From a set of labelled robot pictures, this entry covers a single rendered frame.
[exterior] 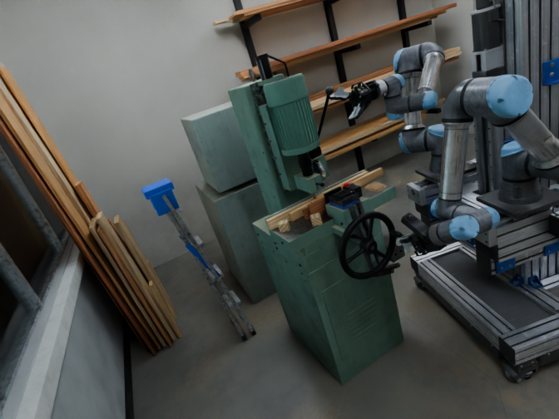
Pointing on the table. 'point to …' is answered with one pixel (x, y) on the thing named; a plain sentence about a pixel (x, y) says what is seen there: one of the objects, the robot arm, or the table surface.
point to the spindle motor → (292, 115)
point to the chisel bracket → (308, 182)
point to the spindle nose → (305, 164)
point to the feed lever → (321, 123)
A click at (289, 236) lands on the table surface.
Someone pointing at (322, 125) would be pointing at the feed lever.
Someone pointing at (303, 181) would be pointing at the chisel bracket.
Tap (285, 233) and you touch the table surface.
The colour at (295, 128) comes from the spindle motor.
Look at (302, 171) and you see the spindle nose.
